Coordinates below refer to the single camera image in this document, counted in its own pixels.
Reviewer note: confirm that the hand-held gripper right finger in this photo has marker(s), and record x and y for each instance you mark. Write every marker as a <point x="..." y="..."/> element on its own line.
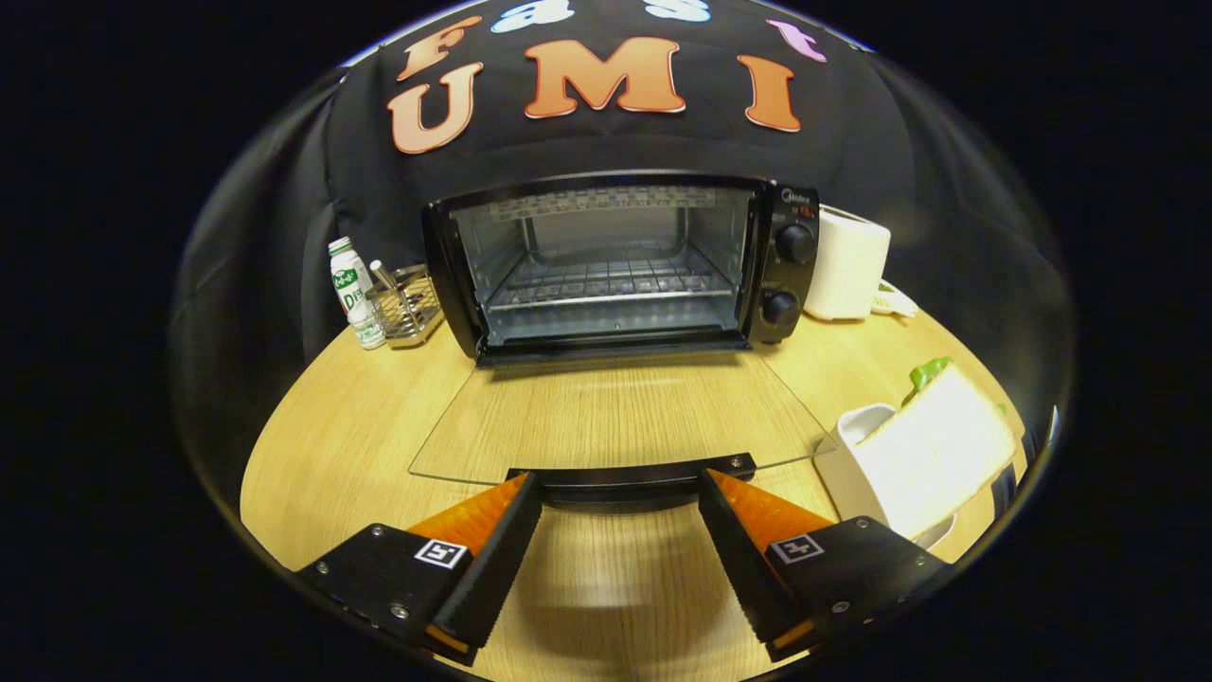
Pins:
<point x="743" y="554"/>

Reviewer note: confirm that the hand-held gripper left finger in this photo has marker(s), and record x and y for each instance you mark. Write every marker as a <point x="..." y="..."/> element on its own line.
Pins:
<point x="502" y="554"/>

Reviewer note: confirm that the lettuce sandwich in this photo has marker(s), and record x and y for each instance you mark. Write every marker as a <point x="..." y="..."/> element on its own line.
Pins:
<point x="937" y="455"/>

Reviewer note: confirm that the black toaster oven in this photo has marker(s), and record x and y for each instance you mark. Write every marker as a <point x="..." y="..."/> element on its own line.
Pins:
<point x="786" y="275"/>

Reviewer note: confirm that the white slot toaster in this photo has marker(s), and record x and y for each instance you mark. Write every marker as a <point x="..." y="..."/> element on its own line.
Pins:
<point x="843" y="265"/>

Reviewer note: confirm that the white ribbed tray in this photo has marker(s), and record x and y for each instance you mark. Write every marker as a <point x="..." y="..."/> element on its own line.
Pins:
<point x="857" y="426"/>

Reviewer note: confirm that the white bottle green label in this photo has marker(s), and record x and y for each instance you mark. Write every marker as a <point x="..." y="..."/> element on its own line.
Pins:
<point x="352" y="289"/>

